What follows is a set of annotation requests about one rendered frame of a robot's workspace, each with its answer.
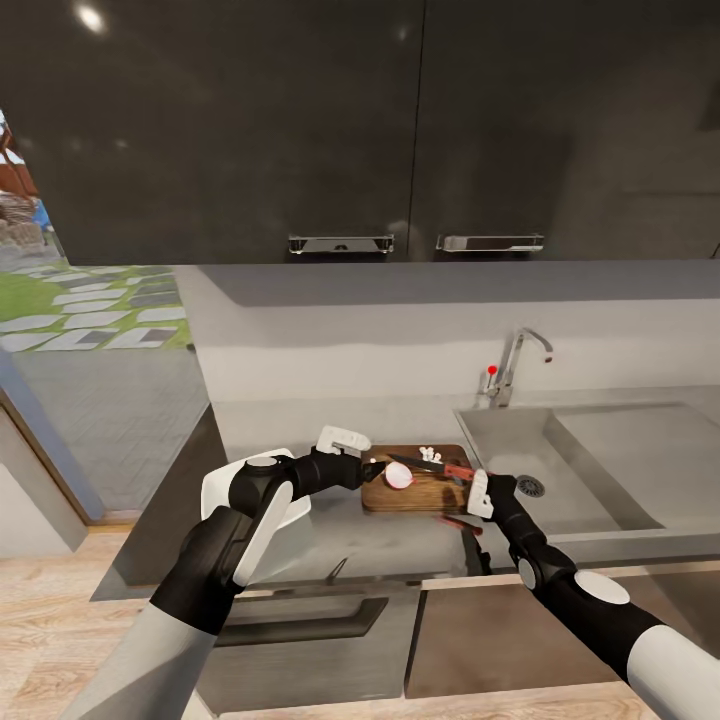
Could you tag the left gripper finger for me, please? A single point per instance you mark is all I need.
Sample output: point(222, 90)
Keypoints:
point(370, 471)

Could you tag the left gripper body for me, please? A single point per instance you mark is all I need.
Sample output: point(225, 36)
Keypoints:
point(341, 469)

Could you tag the fixed window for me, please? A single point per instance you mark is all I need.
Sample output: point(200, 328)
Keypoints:
point(99, 374)

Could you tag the parer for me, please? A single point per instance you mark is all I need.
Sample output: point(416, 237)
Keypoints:
point(431, 465)

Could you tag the cutting board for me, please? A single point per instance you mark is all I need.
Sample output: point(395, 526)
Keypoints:
point(433, 490)

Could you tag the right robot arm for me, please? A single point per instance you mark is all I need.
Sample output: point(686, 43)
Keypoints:
point(676, 678)

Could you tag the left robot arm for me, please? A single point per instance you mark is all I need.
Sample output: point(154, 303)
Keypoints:
point(152, 672)

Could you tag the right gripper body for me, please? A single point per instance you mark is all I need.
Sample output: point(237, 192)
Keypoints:
point(501, 490)

